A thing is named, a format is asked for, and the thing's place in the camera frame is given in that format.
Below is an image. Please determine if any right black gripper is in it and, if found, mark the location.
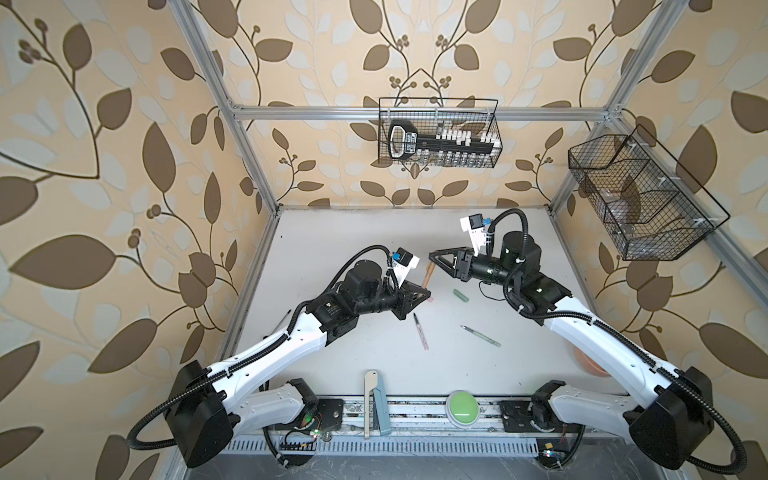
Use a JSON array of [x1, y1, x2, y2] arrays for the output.
[[429, 246, 519, 292]]

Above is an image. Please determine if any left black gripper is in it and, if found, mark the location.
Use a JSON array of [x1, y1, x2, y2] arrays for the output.
[[353, 278, 433, 321]]

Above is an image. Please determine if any brown pen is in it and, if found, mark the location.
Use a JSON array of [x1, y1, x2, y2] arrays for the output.
[[421, 261, 435, 289]]

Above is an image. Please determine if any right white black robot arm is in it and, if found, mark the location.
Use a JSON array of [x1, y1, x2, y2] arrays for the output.
[[429, 208, 748, 475]]

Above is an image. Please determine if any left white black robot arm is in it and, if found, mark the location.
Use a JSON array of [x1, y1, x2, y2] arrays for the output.
[[126, 246, 431, 468]]

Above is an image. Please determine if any green pen cap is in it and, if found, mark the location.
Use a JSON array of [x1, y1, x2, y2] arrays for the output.
[[453, 289, 470, 303]]

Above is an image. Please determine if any pink pen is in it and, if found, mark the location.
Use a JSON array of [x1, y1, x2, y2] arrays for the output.
[[413, 313, 429, 351]]

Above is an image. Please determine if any green pen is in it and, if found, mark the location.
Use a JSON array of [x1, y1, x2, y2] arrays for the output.
[[460, 325, 501, 348]]

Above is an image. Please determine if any green round button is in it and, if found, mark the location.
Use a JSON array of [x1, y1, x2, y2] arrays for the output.
[[445, 390, 480, 428]]

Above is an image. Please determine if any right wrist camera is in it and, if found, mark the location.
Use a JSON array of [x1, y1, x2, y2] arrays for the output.
[[460, 213, 492, 256]]

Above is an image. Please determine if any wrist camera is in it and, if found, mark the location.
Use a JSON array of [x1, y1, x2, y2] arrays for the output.
[[390, 247, 419, 287], [460, 213, 492, 256]]

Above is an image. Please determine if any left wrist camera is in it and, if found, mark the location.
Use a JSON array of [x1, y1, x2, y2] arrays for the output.
[[390, 247, 419, 287]]

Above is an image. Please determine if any black socket set rail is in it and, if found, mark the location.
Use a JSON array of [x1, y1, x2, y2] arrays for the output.
[[384, 120, 502, 161]]

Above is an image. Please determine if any rear black wire basket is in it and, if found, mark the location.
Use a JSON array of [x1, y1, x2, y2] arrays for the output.
[[377, 96, 503, 169]]

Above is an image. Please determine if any side black wire basket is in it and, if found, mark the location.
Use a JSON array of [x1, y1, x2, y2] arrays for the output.
[[568, 125, 731, 262]]

